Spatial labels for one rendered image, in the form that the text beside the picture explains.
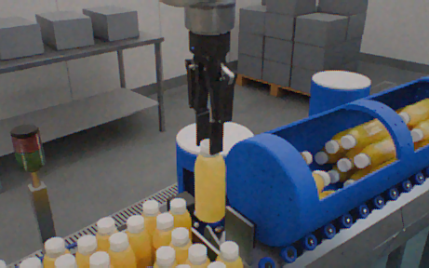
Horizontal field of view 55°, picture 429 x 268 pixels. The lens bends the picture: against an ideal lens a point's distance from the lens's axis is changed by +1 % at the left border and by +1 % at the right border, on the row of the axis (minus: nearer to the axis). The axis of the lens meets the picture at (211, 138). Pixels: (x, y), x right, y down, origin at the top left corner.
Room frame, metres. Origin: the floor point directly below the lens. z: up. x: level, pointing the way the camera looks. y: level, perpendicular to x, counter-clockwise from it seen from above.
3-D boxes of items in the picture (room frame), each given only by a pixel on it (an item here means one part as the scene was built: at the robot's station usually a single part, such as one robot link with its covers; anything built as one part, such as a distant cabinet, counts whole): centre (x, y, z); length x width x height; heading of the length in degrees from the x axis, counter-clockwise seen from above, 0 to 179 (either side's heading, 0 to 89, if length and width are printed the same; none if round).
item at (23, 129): (0.89, 0.45, 1.18); 0.06 x 0.06 x 0.16
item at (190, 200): (0.97, 0.08, 0.95); 0.10 x 0.07 x 0.10; 37
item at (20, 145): (0.89, 0.45, 1.23); 0.06 x 0.06 x 0.04
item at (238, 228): (0.83, -0.08, 0.99); 0.10 x 0.02 x 0.12; 37
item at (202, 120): (0.76, 0.02, 1.32); 0.03 x 0.01 x 0.07; 127
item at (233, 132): (1.32, -0.02, 1.03); 0.28 x 0.28 x 0.01
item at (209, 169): (0.74, 0.00, 1.20); 0.07 x 0.07 x 0.16
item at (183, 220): (0.85, 0.08, 0.98); 0.07 x 0.07 x 0.16
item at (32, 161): (0.89, 0.45, 1.18); 0.06 x 0.06 x 0.05
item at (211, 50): (0.74, 0.00, 1.48); 0.08 x 0.07 x 0.09; 37
